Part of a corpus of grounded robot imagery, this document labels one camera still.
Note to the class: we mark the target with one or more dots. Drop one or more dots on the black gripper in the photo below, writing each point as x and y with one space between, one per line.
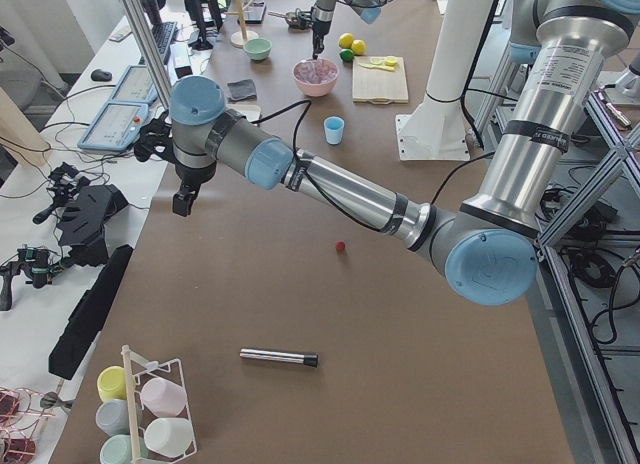
319 28
192 173

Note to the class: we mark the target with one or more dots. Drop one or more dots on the clear ice cubes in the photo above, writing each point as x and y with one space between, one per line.
317 71

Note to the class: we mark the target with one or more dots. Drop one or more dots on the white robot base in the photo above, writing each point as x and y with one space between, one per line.
435 130

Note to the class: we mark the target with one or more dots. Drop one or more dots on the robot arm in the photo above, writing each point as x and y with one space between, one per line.
322 13
485 249

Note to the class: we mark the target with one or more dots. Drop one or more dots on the steel ice scoop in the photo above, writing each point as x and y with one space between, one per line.
298 19

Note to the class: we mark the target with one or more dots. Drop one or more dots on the light blue cup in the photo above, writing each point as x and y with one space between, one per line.
333 130

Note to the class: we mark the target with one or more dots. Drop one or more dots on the wooden cup stand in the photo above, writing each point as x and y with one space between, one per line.
239 38

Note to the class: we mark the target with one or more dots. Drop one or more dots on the pink cup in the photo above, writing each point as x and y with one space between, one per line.
163 398

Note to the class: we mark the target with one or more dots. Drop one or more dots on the yellow cup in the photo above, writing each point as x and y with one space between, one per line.
111 384

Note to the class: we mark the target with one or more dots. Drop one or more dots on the grey cup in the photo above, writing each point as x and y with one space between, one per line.
112 417

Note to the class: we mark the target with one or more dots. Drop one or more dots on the white cup rack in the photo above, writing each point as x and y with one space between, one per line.
138 371

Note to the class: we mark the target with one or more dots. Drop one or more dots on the mint cup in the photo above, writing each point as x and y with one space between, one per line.
116 449

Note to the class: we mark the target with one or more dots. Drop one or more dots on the green lime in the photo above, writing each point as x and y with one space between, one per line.
346 55

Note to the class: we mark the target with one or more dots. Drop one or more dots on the yellow lemon far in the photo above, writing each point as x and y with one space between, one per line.
346 41

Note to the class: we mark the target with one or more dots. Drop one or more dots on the yellow lemon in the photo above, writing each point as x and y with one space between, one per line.
346 41
358 47

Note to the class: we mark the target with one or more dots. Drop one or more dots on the pink bowl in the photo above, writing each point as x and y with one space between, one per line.
315 90

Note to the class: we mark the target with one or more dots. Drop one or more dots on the yellow lemon near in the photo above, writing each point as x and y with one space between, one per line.
358 47

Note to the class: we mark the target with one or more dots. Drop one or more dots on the green bowl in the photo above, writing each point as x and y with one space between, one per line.
257 49

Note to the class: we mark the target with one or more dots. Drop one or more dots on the wooden cutting board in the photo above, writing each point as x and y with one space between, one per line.
377 86

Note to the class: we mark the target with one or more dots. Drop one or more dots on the yellow plastic knife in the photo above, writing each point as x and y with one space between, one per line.
382 67

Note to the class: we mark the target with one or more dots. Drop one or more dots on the lemon half lower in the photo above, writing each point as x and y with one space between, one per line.
391 61

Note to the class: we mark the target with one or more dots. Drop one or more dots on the grey folded cloth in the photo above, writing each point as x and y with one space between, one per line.
244 89

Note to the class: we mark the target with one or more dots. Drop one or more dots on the cream rabbit tray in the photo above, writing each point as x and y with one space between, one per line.
251 112

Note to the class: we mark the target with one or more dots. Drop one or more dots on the teach pendant near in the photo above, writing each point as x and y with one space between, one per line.
115 127

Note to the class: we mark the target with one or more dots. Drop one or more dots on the teach pendant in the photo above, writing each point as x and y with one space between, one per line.
115 127
135 85

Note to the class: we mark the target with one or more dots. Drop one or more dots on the teach pendant far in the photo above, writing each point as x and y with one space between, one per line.
135 85

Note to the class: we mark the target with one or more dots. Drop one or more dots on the black mouse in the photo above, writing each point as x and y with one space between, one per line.
100 75

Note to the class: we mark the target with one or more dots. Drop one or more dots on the black keyboard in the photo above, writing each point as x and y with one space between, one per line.
163 35

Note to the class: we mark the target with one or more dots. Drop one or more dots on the black long box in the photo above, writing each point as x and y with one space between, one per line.
89 316

